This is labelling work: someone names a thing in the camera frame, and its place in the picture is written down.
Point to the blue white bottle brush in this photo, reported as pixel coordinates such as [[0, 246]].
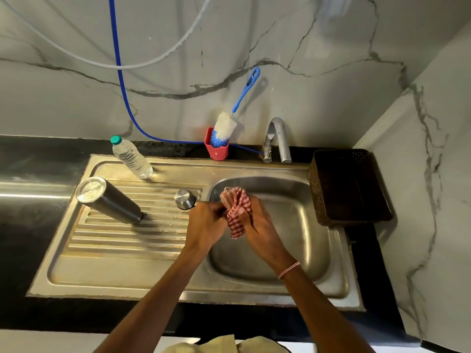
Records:
[[224, 128]]

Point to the person's left forearm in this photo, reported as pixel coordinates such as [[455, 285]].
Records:
[[147, 305]]

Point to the person's left hand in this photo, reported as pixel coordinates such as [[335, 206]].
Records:
[[204, 226]]

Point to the clear plastic water bottle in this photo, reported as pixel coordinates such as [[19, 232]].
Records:
[[132, 158]]

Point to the dark woven tray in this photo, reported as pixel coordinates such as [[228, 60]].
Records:
[[349, 187]]

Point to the chrome sink faucet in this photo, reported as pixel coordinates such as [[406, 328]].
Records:
[[283, 139]]

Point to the person's right hand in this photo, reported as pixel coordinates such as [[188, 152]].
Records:
[[265, 235]]

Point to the person's right forearm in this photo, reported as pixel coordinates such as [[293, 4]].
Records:
[[324, 312]]

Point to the red plastic brush holder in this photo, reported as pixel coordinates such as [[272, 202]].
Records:
[[217, 153]]

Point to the steel flask cup lid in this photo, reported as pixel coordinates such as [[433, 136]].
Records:
[[184, 199]]

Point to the stainless steel sink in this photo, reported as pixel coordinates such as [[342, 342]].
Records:
[[110, 272]]

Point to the red checkered cloth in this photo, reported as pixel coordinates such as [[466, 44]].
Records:
[[233, 202]]

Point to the steel flask bottle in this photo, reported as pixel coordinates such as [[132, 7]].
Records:
[[110, 202]]

